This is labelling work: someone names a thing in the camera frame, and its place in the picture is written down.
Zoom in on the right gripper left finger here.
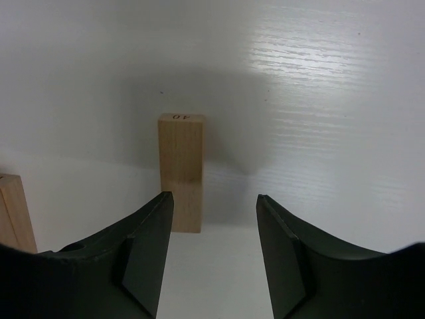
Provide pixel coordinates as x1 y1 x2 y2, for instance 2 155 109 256
1 192 174 318

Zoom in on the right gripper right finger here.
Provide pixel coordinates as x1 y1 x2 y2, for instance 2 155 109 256
256 195 424 318

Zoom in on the wood block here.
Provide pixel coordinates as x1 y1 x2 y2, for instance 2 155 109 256
0 173 37 253
157 113 205 233

